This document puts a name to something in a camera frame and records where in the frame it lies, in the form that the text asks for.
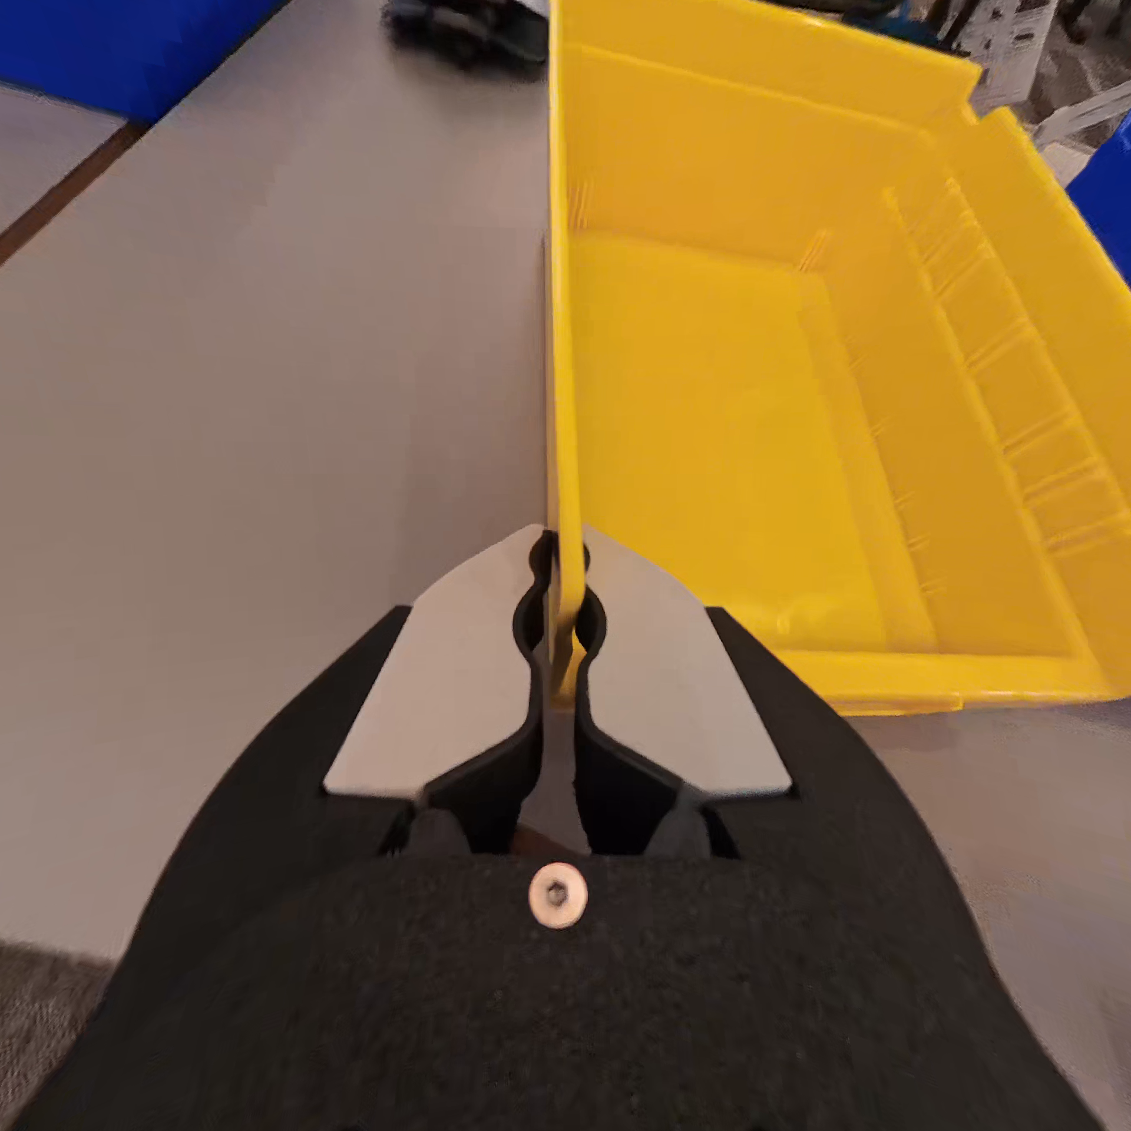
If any yellow plastic bin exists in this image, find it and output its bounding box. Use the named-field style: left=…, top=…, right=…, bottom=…
left=545, top=0, right=1131, bottom=719

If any hanging printed sheet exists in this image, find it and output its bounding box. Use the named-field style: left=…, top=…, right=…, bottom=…
left=957, top=0, right=1059, bottom=118

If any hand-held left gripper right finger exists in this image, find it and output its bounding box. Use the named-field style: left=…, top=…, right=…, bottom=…
left=573, top=522, right=794, bottom=856

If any dark foil pouch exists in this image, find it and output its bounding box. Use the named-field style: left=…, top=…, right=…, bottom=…
left=382, top=0, right=551, bottom=70

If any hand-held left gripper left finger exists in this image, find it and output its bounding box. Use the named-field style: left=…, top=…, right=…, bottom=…
left=322, top=525, right=555, bottom=856

